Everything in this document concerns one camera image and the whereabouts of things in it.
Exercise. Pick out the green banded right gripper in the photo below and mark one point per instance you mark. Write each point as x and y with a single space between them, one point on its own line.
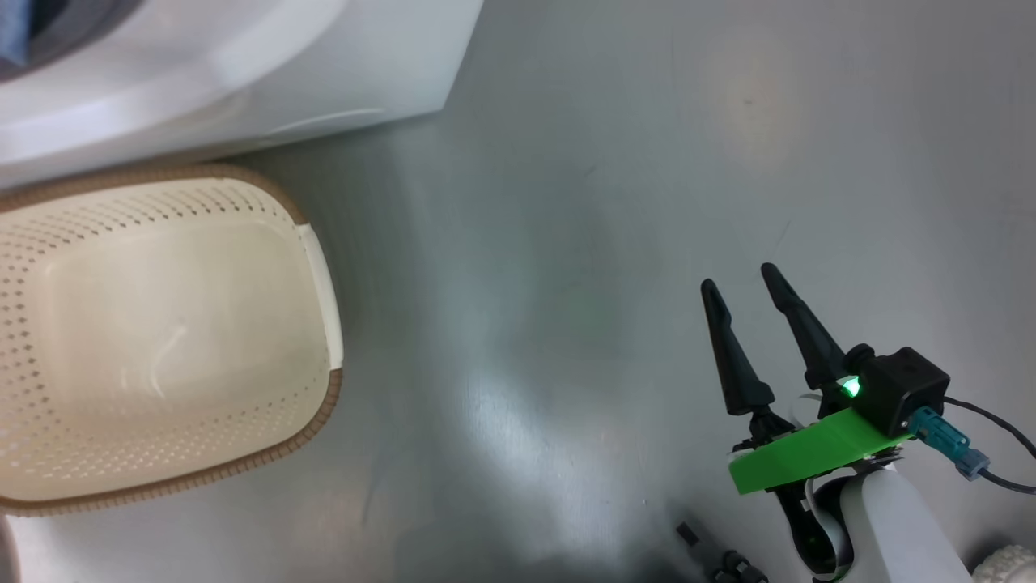
809 453

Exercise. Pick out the light blue printed garment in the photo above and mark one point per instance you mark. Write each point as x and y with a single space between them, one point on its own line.
12 32

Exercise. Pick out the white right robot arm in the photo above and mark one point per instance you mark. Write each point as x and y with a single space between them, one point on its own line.
906 534

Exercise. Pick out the white front-load washing machine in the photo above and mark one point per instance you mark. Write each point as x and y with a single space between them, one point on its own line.
324 73

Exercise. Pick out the cream perforated laundry basket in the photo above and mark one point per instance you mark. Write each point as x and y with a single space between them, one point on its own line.
162 324

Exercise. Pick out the white textured round part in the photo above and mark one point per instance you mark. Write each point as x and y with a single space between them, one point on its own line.
1008 567

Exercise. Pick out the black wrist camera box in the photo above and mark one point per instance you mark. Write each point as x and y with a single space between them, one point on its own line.
906 389

